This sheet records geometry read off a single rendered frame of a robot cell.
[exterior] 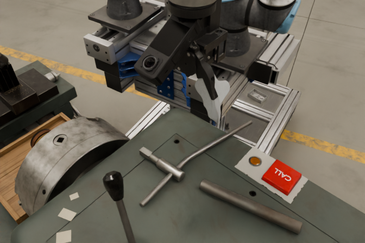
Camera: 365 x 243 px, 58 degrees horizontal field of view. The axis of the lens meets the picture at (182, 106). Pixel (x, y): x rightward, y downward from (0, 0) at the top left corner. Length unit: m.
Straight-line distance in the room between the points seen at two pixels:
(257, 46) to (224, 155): 0.61
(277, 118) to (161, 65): 1.92
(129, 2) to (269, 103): 1.41
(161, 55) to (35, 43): 3.27
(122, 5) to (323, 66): 2.34
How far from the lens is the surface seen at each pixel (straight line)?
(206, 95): 0.54
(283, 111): 2.41
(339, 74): 3.31
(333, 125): 2.78
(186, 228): 0.65
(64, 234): 0.68
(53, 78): 1.52
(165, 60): 0.47
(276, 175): 0.72
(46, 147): 0.85
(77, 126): 0.87
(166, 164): 0.70
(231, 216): 0.67
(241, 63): 1.17
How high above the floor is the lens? 1.84
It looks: 43 degrees down
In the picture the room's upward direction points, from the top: straight up
